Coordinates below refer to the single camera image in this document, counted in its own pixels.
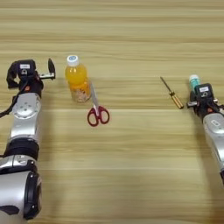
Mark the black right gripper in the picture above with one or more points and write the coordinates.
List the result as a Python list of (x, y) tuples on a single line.
[(205, 108)]

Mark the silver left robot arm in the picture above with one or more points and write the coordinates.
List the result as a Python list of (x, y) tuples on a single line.
[(24, 122)]

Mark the orange juice bottle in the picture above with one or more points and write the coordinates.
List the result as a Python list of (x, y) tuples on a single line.
[(77, 78)]

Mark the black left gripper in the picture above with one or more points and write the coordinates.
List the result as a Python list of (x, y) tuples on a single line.
[(32, 86)]

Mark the green white glue stick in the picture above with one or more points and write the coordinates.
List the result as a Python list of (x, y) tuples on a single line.
[(194, 83)]

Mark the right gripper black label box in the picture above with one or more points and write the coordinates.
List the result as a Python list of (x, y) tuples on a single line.
[(204, 94)]

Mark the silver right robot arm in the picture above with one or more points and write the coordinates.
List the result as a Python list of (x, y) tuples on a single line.
[(215, 131)]

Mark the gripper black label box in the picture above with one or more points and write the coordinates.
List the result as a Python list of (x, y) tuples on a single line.
[(204, 94), (26, 71)]

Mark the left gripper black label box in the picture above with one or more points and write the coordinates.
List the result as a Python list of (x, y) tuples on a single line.
[(26, 71)]

